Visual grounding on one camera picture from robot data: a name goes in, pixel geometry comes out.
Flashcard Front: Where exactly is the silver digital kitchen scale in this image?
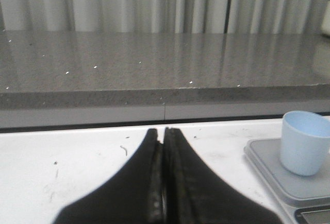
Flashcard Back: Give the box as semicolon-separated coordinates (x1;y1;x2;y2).
244;139;329;223

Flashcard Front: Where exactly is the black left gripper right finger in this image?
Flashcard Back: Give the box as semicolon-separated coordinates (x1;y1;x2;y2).
163;128;282;223

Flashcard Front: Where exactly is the grey stone counter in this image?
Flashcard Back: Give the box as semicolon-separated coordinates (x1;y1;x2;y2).
1;30;329;130

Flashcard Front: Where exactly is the white appliance in background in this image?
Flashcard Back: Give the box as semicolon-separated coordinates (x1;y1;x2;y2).
321;1;330;36

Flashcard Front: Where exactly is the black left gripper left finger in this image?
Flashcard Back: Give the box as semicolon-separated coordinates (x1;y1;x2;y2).
54;129;164;223

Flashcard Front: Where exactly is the light blue plastic cup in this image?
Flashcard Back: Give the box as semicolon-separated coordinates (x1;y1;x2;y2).
279;111;329;176

